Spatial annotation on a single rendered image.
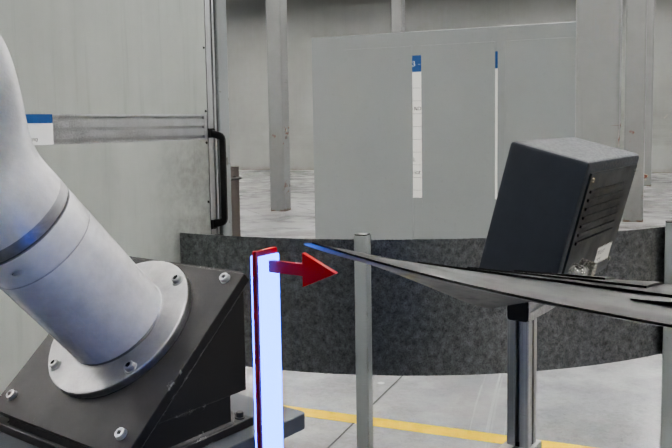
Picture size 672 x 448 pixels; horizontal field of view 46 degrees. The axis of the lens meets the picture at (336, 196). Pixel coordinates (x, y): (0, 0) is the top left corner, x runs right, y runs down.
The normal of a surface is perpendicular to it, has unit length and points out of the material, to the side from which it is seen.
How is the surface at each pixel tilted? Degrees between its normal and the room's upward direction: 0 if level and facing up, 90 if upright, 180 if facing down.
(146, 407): 42
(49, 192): 77
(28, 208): 93
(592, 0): 90
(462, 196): 90
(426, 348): 90
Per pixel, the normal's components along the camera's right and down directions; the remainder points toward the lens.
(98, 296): 0.66, 0.22
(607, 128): -0.39, 0.09
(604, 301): 0.06, -0.99
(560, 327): 0.24, 0.08
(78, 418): -0.42, -0.69
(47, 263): 0.50, 0.37
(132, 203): 0.83, 0.04
